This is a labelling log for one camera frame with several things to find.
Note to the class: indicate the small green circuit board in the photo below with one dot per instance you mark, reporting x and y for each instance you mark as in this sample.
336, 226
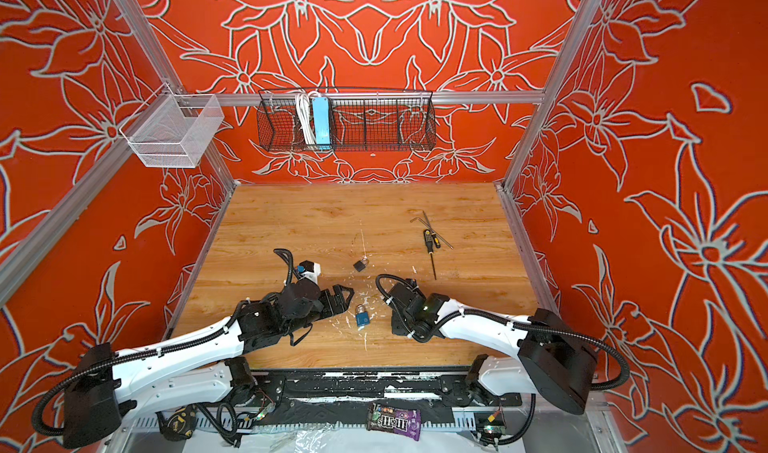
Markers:
490, 429

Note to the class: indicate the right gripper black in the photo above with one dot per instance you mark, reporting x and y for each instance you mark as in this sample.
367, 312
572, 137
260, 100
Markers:
394, 321

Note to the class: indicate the light blue box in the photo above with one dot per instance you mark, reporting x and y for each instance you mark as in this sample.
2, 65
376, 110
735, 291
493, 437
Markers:
321, 117

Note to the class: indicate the blue padlock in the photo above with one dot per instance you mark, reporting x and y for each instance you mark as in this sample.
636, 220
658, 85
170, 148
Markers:
362, 317

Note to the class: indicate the purple candy bag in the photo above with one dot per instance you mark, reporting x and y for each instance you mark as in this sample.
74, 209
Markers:
399, 421

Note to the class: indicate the black tape measure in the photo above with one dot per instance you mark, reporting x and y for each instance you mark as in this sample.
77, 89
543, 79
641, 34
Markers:
180, 425

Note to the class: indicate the silver hex key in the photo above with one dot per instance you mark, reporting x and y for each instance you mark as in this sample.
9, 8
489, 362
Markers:
420, 220

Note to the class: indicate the white mesh basket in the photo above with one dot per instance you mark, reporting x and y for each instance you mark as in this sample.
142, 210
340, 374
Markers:
165, 134

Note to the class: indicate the black wire wall basket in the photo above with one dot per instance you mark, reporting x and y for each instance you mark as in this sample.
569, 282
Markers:
361, 120

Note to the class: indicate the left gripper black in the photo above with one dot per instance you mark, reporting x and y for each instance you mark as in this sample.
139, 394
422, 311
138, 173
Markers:
343, 304

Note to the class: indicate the thin metal pick tool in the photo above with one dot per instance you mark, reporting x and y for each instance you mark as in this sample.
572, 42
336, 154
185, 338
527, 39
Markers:
438, 239

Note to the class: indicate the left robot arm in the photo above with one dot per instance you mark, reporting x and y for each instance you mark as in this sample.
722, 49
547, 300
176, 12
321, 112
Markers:
204, 368

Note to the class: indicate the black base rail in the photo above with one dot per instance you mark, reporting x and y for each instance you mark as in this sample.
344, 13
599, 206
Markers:
285, 398

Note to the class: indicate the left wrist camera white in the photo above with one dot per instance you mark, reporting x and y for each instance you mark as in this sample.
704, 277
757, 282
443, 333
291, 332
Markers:
309, 270

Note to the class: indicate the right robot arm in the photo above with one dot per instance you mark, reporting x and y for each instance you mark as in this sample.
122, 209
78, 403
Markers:
538, 355

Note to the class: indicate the black yellow screwdriver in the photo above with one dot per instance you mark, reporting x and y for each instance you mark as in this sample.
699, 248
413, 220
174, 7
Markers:
431, 244

